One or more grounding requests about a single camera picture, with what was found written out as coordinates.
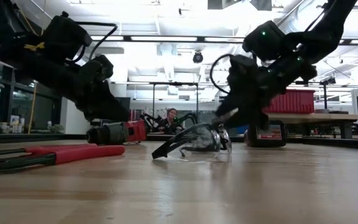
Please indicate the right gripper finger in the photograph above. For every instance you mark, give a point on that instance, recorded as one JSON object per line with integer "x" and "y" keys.
{"x": 232, "y": 118}

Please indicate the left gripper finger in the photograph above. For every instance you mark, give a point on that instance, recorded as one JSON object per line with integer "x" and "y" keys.
{"x": 110, "y": 110}

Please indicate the clear black safety glasses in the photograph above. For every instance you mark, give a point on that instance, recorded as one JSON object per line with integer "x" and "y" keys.
{"x": 160, "y": 153}

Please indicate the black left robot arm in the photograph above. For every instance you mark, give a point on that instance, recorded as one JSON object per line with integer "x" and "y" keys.
{"x": 26, "y": 65}

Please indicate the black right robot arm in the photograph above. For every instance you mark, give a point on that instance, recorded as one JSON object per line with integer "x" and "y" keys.
{"x": 322, "y": 37}

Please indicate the red plastic bin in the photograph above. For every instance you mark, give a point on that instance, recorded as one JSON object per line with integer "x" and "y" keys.
{"x": 294, "y": 101}

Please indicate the red black drill battery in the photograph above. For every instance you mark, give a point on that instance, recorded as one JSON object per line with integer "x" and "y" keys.
{"x": 269, "y": 133}

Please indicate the person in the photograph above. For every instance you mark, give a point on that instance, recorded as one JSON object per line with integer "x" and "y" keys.
{"x": 169, "y": 124}

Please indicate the wooden work table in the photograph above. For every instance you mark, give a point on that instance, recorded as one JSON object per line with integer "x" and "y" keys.
{"x": 315, "y": 117}

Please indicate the black overhead light bar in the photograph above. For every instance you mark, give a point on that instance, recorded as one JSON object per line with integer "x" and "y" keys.
{"x": 166, "y": 39}

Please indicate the white bottles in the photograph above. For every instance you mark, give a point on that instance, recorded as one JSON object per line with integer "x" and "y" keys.
{"x": 15, "y": 123}

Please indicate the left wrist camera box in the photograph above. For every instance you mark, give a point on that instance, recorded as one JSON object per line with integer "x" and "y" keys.
{"x": 101, "y": 68}

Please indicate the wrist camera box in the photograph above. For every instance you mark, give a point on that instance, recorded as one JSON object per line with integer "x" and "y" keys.
{"x": 101, "y": 68}
{"x": 242, "y": 68}

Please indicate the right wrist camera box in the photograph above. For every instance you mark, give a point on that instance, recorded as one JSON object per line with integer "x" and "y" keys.
{"x": 242, "y": 68}

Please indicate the black ceiling camera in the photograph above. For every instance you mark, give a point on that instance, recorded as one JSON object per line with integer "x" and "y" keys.
{"x": 328, "y": 81}
{"x": 198, "y": 57}

